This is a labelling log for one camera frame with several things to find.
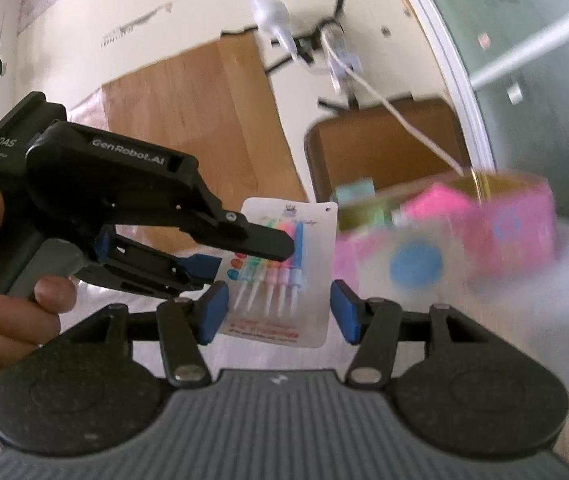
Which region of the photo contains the white power strip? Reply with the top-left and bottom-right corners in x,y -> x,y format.
314,17 -> 365,92

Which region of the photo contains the white framed glass door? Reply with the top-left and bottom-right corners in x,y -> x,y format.
384,0 -> 569,241

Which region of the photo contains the white power cable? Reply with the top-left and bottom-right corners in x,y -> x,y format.
324,35 -> 465,176

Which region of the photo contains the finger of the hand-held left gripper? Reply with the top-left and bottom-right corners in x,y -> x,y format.
79,231 -> 223,297
184,209 -> 296,263

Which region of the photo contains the large wooden board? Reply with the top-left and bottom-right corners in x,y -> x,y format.
99,35 -> 310,256

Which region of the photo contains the grey floral tablecloth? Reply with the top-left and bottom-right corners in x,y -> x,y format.
0,220 -> 569,480

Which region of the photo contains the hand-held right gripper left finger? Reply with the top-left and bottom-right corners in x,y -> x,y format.
83,281 -> 230,388

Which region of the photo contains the white plug-in lamp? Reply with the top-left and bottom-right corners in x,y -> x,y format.
249,0 -> 301,58

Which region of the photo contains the pink tin box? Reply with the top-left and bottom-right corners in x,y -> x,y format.
331,169 -> 557,306

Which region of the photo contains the birthday candle packet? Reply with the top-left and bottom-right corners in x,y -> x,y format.
217,199 -> 340,348

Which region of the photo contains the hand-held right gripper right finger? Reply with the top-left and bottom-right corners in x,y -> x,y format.
330,281 -> 470,386

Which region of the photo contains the brown chair back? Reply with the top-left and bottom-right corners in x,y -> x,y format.
304,95 -> 470,201

